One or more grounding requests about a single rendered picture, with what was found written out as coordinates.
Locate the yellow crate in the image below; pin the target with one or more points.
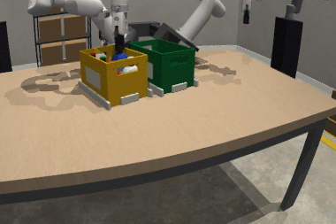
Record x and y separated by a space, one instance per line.
103 78

